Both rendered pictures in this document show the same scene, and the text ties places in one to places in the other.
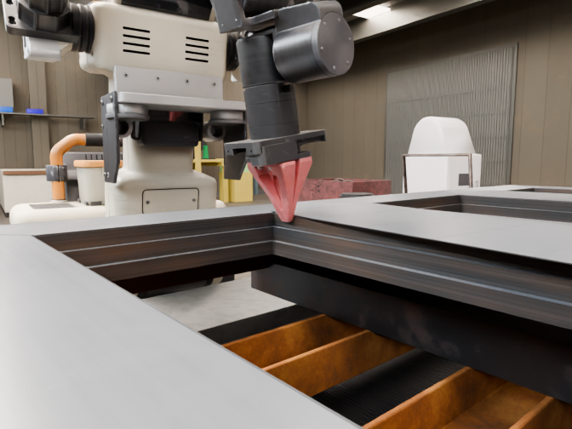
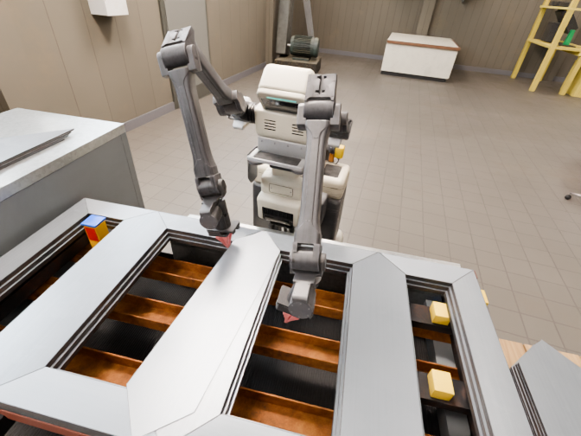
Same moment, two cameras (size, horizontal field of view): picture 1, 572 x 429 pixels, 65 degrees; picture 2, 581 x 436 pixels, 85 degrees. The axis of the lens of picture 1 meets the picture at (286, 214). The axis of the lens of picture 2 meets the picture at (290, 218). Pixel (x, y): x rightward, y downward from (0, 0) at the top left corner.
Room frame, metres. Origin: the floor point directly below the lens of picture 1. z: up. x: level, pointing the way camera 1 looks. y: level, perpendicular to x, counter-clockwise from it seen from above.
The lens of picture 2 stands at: (0.13, -0.80, 1.64)
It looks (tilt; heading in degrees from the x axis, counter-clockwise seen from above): 36 degrees down; 50
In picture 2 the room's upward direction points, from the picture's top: 5 degrees clockwise
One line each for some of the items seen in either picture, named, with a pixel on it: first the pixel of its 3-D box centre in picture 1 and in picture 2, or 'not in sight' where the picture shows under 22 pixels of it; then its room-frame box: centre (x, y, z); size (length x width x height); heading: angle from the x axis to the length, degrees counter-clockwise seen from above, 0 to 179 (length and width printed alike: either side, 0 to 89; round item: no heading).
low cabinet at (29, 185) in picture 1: (52, 189); (418, 55); (8.53, 4.44, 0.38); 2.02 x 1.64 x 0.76; 34
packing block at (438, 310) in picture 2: not in sight; (440, 313); (0.97, -0.61, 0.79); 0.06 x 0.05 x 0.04; 40
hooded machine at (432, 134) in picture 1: (441, 174); not in sight; (5.97, -2.06, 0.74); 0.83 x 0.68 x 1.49; 33
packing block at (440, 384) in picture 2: not in sight; (440, 384); (0.76, -0.74, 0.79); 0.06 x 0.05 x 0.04; 40
